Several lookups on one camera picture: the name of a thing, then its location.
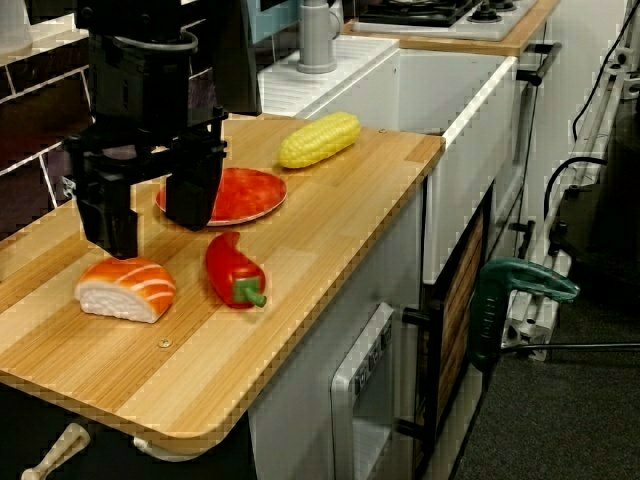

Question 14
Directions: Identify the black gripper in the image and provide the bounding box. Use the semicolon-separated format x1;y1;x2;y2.
64;34;229;260

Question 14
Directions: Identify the salmon sushi toy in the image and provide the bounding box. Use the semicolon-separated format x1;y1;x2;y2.
74;256;177;325

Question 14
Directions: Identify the red plate with white underside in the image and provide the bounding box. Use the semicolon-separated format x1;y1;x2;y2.
154;167;289;227

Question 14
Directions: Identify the red pepper toy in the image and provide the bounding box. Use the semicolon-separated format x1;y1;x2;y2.
204;231;269;310

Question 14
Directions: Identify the yellow corn cob toy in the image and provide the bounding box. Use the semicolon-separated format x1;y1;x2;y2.
277;111;362;170

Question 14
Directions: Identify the dark tiled backsplash shelf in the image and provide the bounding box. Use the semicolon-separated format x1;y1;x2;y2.
0;14;221;241

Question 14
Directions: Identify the dark grey upright panel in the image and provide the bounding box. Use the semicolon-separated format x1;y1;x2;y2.
192;0;262;115

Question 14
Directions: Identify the teal plastic bin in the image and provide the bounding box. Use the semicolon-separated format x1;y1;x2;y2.
248;0;303;44

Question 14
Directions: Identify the grey toy faucet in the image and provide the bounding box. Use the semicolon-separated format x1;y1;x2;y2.
297;0;346;75

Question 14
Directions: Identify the white toy kitchen cabinet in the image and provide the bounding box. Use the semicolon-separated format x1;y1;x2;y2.
248;174;431;480

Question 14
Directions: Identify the white toy appliance door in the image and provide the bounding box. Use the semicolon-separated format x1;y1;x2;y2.
329;301;397;480

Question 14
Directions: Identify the white sink unit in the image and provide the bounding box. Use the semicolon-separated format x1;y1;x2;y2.
257;34;519;281

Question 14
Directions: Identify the black stove burner grate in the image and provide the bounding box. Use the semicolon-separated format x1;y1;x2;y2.
359;0;484;29

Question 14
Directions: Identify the wood grain cabinet door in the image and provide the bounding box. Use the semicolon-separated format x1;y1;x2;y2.
437;212;487;426

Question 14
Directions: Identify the green clamp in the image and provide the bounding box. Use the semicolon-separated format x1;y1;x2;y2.
468;257;582;372

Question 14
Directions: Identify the white toy stove top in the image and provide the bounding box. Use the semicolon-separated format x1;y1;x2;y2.
352;0;539;42

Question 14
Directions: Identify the black bulky machine base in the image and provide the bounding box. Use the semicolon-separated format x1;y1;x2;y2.
547;94;640;306

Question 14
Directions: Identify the cream bracket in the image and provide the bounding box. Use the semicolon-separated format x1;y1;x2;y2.
132;434;216;462

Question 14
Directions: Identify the cream lever handle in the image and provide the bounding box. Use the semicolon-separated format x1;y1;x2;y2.
21;422;92;480

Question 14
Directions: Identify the black cabinet handle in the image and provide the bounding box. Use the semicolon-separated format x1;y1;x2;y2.
394;299;444;446

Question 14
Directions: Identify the black drawer handle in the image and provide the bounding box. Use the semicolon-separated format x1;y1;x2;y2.
509;219;537;257

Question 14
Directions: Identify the aluminium frame rail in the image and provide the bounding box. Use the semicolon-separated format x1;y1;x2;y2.
499;44;632;362

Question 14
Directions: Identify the black oven handle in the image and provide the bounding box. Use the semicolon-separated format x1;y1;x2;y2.
516;42;564;87

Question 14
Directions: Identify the black cable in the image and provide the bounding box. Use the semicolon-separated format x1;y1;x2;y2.
543;156;609;241
572;0;640;141

